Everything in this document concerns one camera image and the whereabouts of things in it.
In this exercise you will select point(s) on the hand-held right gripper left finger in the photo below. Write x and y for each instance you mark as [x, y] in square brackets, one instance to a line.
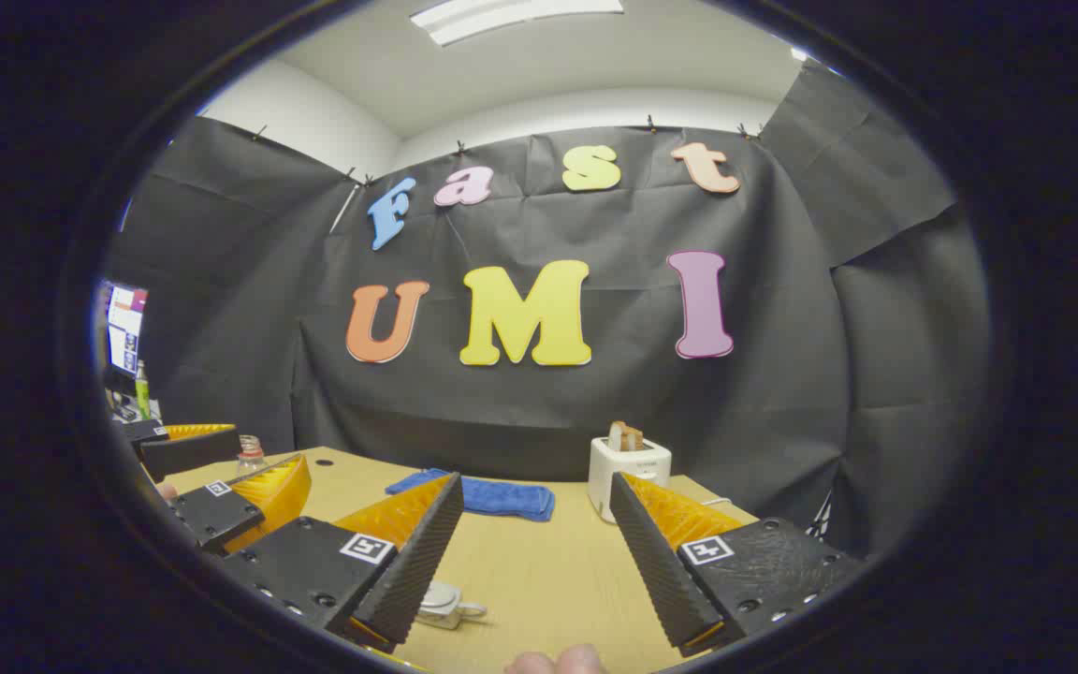
[413, 580]

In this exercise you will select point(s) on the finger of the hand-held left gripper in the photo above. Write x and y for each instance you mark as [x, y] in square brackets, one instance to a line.
[221, 515]
[188, 451]

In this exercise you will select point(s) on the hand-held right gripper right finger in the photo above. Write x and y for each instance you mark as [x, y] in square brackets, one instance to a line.
[656, 571]

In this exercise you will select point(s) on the white teacup lid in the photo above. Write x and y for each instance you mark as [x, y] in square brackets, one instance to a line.
[439, 593]

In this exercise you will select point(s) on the white ceramic teacup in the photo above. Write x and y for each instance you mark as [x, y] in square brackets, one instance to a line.
[445, 613]

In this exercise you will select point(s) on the clear plastic water bottle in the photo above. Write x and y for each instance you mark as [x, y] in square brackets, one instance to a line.
[251, 459]

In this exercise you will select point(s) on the green bottle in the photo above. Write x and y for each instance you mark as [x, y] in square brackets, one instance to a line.
[141, 393]

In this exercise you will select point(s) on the white toaster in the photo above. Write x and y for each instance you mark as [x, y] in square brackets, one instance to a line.
[609, 473]

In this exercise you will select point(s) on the blue towel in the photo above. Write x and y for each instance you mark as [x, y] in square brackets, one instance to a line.
[502, 496]

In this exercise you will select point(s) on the toasted bread slice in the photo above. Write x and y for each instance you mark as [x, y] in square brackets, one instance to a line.
[625, 436]

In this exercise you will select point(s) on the computer monitor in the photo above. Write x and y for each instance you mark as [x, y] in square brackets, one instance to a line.
[124, 328]

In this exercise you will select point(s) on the ceiling light panel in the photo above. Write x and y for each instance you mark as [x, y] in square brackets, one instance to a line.
[511, 17]

